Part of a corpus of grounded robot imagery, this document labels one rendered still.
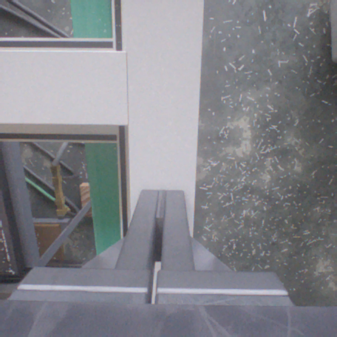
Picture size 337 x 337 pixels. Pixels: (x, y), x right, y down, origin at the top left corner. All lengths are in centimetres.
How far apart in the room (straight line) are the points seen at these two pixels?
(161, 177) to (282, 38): 109
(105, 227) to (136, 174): 11
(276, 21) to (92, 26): 103
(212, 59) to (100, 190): 94
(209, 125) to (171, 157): 95
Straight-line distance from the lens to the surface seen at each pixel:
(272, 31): 120
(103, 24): 23
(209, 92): 110
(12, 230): 69
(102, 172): 24
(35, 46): 23
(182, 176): 15
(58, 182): 96
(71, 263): 103
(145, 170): 15
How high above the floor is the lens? 108
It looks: 75 degrees down
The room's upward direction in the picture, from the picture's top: 178 degrees counter-clockwise
